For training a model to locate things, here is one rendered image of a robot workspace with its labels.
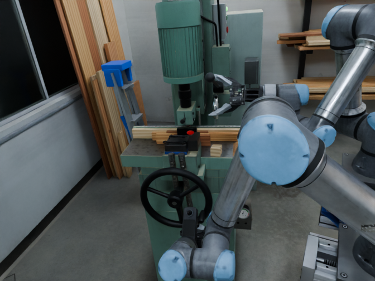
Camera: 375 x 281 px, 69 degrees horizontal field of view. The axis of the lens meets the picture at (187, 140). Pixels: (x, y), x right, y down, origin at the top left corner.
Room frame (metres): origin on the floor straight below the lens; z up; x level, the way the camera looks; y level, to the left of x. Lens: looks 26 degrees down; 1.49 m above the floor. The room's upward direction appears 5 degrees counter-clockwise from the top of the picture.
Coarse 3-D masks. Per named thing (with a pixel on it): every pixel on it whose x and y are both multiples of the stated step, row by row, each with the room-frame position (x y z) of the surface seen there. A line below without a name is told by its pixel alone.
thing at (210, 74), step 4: (208, 76) 0.94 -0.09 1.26; (212, 76) 0.94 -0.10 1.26; (208, 80) 0.94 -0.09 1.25; (212, 80) 0.94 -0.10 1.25; (216, 84) 1.14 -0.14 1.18; (220, 84) 1.28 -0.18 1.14; (216, 88) 1.28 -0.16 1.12; (220, 88) 1.27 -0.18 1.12; (216, 92) 1.29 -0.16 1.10; (220, 92) 1.28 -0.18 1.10
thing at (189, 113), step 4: (192, 104) 1.22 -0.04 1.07; (180, 108) 1.19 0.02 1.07; (184, 108) 1.18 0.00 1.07; (188, 108) 1.18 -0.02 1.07; (192, 108) 1.17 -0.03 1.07; (180, 112) 1.15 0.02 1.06; (184, 112) 1.15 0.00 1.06; (188, 112) 1.15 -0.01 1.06; (192, 112) 1.15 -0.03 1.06; (196, 112) 1.27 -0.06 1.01; (180, 116) 1.15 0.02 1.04; (184, 116) 1.15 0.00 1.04; (188, 116) 1.15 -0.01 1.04; (192, 116) 1.15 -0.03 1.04; (188, 120) 1.15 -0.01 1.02; (192, 120) 1.14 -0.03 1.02; (180, 124) 1.15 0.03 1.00; (184, 124) 1.15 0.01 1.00; (188, 124) 1.15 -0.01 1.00; (192, 124) 1.14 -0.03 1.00
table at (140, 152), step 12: (132, 144) 1.20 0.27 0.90; (144, 144) 1.19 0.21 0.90; (156, 144) 1.18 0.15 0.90; (228, 144) 1.11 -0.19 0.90; (120, 156) 1.10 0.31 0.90; (132, 156) 1.09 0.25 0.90; (144, 156) 1.07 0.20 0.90; (156, 156) 1.06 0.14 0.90; (204, 156) 1.03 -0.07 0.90; (228, 156) 1.01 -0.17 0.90; (204, 168) 0.98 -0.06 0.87; (216, 168) 1.01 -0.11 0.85; (228, 168) 1.00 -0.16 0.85; (168, 180) 0.95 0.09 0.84; (180, 180) 0.94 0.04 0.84
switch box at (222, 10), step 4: (216, 4) 1.44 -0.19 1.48; (220, 4) 1.43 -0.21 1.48; (224, 4) 1.43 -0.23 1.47; (216, 8) 1.44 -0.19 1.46; (220, 8) 1.43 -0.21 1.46; (224, 8) 1.43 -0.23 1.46; (216, 12) 1.44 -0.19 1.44; (220, 12) 1.43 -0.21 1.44; (224, 12) 1.43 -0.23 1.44; (216, 16) 1.44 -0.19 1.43; (220, 16) 1.43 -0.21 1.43; (224, 16) 1.43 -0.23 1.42; (216, 20) 1.44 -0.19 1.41; (220, 20) 1.43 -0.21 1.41; (224, 20) 1.43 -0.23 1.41; (220, 24) 1.43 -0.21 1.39; (224, 24) 1.43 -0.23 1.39; (224, 28) 1.43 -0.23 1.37; (224, 32) 1.43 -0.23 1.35; (224, 36) 1.43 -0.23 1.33
